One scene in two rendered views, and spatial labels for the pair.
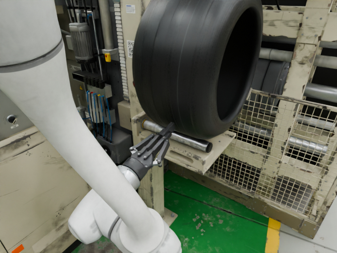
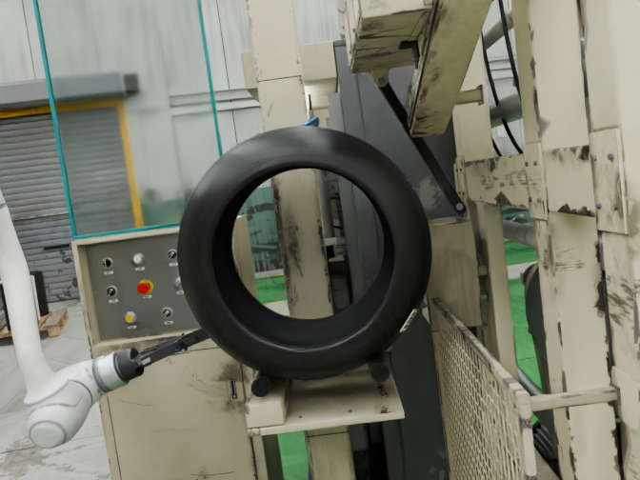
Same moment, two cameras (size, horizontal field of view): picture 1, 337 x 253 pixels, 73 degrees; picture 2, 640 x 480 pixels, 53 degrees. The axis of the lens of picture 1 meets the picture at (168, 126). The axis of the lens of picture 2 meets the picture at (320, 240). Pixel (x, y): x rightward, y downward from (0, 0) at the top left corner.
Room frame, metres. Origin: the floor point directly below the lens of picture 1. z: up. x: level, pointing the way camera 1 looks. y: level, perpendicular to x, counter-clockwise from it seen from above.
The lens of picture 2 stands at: (0.09, -1.47, 1.35)
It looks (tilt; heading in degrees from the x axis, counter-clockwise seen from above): 5 degrees down; 56
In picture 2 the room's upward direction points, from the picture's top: 8 degrees counter-clockwise
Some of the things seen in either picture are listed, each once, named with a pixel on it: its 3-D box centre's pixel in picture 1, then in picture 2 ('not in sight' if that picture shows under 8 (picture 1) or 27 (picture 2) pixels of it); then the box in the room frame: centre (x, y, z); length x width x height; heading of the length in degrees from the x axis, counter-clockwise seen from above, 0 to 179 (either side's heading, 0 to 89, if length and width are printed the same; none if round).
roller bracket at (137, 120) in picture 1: (160, 111); not in sight; (1.06, 0.04, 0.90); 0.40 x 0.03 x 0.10; 145
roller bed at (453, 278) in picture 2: not in sight; (445, 271); (1.40, -0.14, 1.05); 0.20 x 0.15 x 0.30; 55
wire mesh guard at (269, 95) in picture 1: (249, 147); (478, 476); (1.10, -0.48, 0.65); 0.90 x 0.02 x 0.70; 55
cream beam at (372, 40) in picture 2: not in sight; (403, 13); (1.13, -0.38, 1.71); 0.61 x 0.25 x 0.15; 55
